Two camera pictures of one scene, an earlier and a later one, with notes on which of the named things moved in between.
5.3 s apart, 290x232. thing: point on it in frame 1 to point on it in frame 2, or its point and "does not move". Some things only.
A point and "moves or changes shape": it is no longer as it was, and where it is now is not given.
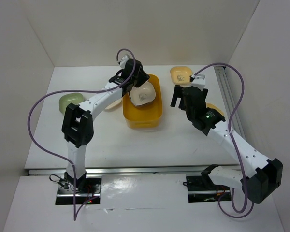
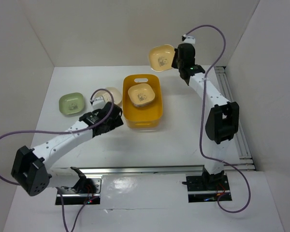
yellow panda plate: x=180 y=75 to x=161 y=57
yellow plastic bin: x=147 y=116 does not move
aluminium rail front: x=127 y=171 does not move
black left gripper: x=143 y=77 to x=115 y=123
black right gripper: x=178 y=93 to x=176 y=54
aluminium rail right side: x=229 y=101 does not move
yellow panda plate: x=210 y=105 moves or changes shape
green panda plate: x=65 y=99 does not move
